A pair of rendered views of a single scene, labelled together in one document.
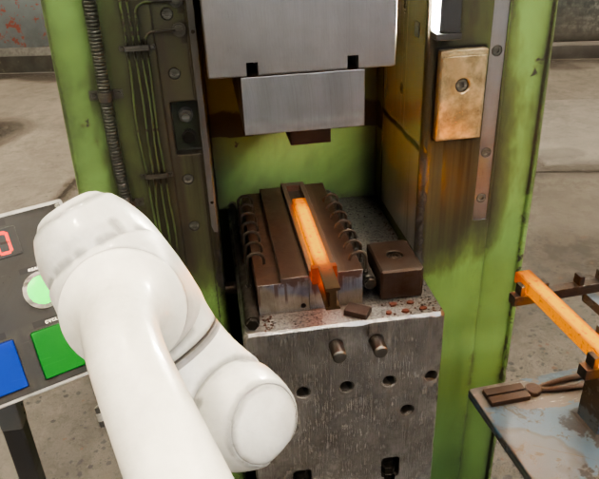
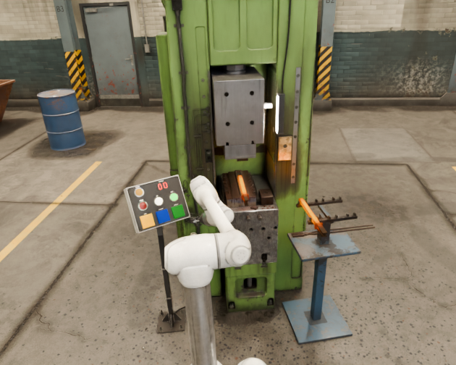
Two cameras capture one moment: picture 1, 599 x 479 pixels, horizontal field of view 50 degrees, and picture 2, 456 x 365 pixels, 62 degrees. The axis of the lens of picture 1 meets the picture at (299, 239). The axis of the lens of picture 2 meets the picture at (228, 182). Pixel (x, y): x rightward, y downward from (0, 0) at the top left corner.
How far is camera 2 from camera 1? 1.35 m
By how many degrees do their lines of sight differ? 4
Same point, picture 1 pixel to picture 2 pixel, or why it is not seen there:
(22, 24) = (116, 83)
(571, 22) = (383, 88)
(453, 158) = (284, 165)
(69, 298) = (197, 193)
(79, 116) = (181, 152)
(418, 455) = (273, 253)
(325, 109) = (245, 153)
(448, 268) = (284, 198)
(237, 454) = not seen: hidden behind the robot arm
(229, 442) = not seen: hidden behind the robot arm
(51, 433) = (149, 256)
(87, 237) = (200, 183)
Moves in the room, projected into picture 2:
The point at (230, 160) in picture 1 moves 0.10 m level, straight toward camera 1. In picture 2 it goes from (218, 162) to (219, 167)
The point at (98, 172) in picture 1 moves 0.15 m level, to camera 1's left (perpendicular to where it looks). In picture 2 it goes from (184, 166) to (162, 167)
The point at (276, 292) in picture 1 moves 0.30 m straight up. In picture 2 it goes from (231, 201) to (230, 160)
